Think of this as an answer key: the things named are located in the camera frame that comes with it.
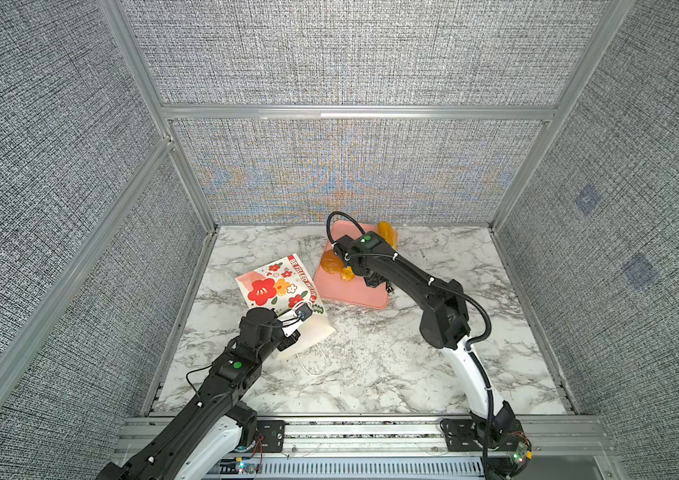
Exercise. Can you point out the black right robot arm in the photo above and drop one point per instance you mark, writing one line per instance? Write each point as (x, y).
(452, 322)

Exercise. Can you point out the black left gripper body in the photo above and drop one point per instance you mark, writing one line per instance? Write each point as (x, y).
(277, 338)

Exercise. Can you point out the pink plastic tray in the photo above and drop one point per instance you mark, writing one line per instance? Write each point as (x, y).
(354, 292)

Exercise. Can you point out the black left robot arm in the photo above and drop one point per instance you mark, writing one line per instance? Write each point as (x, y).
(215, 422)

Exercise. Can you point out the yellow twisted fake bread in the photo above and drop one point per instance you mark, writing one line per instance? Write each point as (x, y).
(347, 274)

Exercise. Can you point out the round brown fake bun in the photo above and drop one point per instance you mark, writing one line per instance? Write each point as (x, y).
(331, 263)

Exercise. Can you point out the white floral paper bag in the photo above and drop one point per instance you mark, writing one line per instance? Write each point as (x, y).
(279, 286)

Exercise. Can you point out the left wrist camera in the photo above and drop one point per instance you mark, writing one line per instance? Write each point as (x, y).
(292, 320)

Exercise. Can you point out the long orange fake bread loaf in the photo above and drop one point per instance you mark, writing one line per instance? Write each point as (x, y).
(388, 233)

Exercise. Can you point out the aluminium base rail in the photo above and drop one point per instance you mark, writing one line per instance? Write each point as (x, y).
(406, 447)

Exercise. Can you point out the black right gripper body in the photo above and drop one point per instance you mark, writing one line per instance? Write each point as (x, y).
(370, 279)

